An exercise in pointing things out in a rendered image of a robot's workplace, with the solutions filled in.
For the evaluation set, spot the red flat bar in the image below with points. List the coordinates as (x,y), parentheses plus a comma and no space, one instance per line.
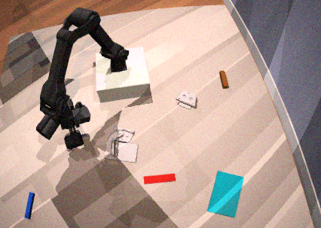
(159,178)

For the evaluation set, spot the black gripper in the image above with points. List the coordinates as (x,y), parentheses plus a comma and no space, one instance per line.
(74,139)

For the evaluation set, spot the blue rectangular bar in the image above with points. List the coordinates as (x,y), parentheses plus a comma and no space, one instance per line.
(29,205)

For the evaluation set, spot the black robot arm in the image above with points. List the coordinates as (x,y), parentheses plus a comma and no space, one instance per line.
(53,92)

